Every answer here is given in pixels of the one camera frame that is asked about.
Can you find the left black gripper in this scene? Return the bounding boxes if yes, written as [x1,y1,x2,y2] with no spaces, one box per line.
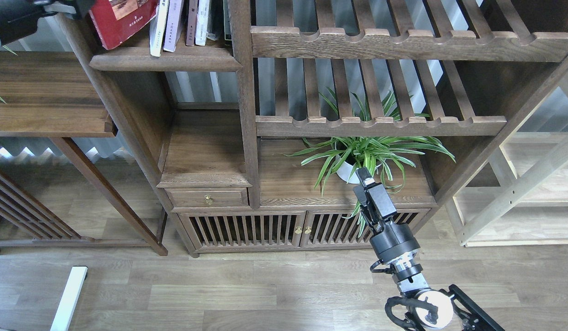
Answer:
[0,0,95,46]

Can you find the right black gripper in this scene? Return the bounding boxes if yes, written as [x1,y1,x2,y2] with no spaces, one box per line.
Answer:
[353,167,420,263]

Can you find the red book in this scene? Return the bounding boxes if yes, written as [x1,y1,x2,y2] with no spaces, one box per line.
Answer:
[89,0,159,50]

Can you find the yellow green book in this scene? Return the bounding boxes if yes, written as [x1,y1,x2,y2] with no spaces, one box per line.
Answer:
[149,0,169,58]

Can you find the pale purple white book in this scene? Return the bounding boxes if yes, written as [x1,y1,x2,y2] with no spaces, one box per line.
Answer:
[163,0,184,52]

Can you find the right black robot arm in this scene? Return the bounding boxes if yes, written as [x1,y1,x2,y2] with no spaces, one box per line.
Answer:
[353,167,502,331]

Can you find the light wooden shelf unit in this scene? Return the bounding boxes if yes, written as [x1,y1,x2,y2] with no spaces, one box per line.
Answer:
[445,69,568,248]

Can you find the white plant pot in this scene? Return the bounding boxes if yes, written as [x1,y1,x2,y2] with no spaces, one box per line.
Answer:
[336,157,359,184]

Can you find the green spider plant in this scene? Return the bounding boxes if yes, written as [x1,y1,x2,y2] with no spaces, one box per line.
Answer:
[287,87,456,237]

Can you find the green plant leaves at left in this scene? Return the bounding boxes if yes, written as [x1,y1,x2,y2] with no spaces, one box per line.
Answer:
[0,45,18,103]

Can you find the dark wooden side table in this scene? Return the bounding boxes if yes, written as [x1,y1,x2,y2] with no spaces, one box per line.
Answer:
[0,51,168,256]

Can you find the dark wooden bookshelf cabinet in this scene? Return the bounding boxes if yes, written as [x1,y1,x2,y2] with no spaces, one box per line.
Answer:
[57,0,568,256]

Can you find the dark wooden slatted rack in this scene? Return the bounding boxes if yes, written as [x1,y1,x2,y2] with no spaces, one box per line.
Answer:
[0,171,103,247]

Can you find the brown upright book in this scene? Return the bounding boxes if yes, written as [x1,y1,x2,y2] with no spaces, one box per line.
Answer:
[185,0,199,46]

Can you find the white upright book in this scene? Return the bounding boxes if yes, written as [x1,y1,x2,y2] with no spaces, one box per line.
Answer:
[194,0,212,46]

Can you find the dark green upright book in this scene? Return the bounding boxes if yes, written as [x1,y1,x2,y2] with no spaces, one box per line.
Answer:
[222,0,233,47]

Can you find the white base bar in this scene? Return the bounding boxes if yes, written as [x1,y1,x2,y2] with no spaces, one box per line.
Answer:
[50,266,88,331]

